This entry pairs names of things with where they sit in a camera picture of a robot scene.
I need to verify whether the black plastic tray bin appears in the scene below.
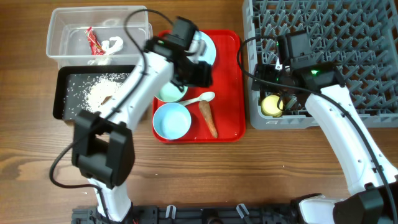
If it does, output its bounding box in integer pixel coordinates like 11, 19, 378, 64
53, 65, 134, 120

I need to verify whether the white plastic spoon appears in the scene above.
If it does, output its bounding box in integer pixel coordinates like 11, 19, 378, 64
179, 91, 216, 106

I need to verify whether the clear plastic bin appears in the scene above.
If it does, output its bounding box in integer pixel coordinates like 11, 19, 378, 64
46, 6, 152, 68

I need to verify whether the red serving tray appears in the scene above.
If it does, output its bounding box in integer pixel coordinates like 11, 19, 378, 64
152, 29, 246, 144

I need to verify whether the white rice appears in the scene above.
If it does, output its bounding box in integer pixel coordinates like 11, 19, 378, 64
63, 73, 129, 114

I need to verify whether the green bowl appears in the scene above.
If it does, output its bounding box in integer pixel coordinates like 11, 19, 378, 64
155, 82, 188, 103

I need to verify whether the yellow cup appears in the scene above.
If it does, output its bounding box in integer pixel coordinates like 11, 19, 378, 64
261, 95, 284, 117

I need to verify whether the orange carrot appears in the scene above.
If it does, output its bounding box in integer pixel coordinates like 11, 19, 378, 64
198, 100, 218, 138

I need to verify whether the red snack wrapper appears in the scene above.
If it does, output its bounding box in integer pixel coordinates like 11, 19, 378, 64
85, 27, 105, 55

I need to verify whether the brown food scrap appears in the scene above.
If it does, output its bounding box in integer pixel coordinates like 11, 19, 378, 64
100, 96, 112, 105

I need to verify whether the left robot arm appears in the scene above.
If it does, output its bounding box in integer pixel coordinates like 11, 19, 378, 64
72, 32, 216, 223

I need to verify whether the light blue bowl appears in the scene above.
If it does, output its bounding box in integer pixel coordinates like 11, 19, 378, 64
152, 103, 192, 140

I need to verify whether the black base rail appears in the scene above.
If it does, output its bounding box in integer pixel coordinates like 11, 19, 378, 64
71, 203, 299, 224

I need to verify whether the white tissue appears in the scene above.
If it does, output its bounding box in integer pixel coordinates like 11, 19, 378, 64
87, 36, 124, 65

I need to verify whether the light blue plate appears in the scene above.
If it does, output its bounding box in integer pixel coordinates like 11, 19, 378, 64
185, 31, 216, 65

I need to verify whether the grey dishwasher rack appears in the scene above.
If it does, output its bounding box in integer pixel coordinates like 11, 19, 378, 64
242, 0, 397, 128

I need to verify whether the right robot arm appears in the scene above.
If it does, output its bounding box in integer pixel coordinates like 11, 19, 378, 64
254, 31, 397, 223

